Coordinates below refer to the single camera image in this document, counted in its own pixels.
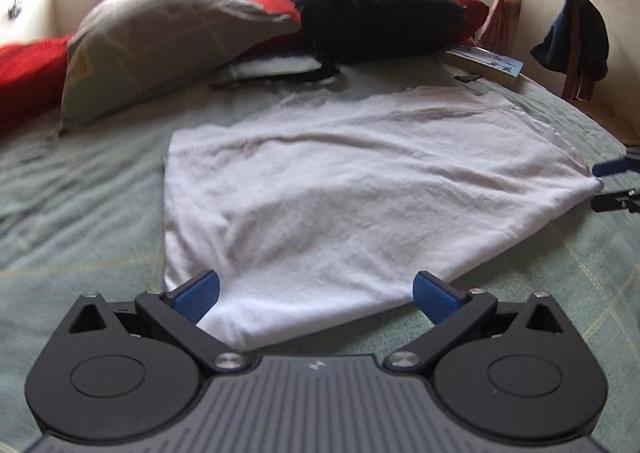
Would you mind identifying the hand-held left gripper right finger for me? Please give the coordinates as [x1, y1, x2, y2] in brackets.
[385, 270, 566, 375]

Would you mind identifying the green checked bed blanket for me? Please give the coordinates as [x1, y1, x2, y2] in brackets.
[0, 47, 640, 453]

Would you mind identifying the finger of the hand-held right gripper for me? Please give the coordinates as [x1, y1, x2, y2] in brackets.
[591, 154, 640, 178]
[589, 187, 640, 214]

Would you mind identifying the red quilt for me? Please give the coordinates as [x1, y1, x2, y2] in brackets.
[0, 0, 492, 136]

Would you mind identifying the white folded cloth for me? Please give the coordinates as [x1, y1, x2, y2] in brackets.
[226, 54, 327, 82]

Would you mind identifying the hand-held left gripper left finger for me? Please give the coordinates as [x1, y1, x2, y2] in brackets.
[67, 268, 250, 375]

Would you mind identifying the paperback book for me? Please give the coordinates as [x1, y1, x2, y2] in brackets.
[441, 44, 524, 90]

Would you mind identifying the white printed t-shirt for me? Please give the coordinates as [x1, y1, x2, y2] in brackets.
[161, 84, 604, 352]

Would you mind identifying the dark jacket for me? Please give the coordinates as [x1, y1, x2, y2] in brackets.
[529, 0, 611, 82]

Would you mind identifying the grey-green pillow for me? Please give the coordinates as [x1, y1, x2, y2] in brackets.
[58, 0, 302, 134]

